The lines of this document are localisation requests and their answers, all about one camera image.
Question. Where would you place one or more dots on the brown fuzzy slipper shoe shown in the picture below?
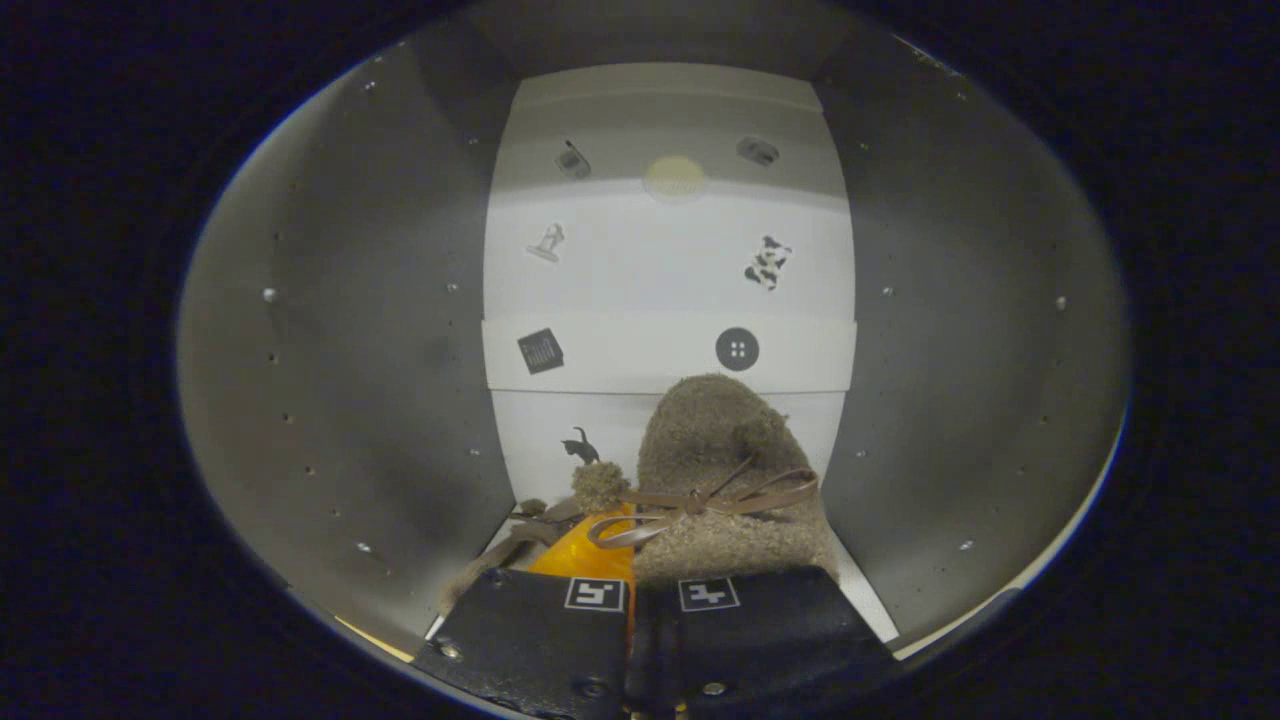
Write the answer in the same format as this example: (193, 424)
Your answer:
(710, 440)

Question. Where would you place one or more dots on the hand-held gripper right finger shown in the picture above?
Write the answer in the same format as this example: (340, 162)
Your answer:
(760, 630)

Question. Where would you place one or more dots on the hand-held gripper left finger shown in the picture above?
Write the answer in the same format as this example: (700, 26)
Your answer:
(530, 630)

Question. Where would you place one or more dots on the grey shoe cabinet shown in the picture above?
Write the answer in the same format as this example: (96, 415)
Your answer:
(350, 350)

